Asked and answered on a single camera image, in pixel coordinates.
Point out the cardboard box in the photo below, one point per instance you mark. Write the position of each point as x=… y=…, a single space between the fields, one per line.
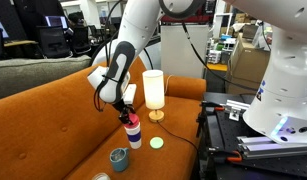
x=246 y=67

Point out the teal mug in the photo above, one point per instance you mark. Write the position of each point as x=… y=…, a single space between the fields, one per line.
x=119 y=159

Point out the white table lamp wooden base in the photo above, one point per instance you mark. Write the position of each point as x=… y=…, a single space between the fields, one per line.
x=153 y=82

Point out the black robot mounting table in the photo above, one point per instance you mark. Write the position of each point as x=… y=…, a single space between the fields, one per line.
x=220 y=132

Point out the white cabinet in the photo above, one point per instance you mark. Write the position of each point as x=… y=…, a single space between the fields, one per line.
x=177 y=55

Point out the white and purple cup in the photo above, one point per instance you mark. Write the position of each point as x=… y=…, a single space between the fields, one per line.
x=134 y=135

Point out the pink cup lid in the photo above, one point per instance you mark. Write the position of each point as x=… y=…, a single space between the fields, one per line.
x=134 y=121

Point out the grey sofa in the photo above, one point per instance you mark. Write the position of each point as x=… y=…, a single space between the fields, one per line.
x=17 y=75

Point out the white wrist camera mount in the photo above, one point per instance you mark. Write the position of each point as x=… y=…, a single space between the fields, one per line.
x=129 y=94

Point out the light green round coaster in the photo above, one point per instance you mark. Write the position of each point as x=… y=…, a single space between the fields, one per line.
x=156 y=142

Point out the aluminium rail bracket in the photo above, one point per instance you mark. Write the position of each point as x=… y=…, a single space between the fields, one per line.
x=263 y=147

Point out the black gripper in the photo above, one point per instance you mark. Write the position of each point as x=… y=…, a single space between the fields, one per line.
x=125 y=108

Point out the orange fabric sofa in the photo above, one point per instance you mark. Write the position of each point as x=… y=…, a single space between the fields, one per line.
x=54 y=132

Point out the black office chair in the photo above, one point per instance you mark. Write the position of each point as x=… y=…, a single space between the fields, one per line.
x=52 y=42

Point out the orange black clamp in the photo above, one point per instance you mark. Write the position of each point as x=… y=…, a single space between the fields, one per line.
x=230 y=156

